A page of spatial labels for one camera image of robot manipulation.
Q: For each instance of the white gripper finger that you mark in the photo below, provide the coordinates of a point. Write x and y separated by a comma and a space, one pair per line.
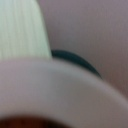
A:
22, 30

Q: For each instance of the pink small pot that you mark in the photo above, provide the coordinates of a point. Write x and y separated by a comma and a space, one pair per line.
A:
62, 92

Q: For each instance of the pink stove top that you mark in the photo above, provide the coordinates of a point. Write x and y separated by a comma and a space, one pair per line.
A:
97, 30

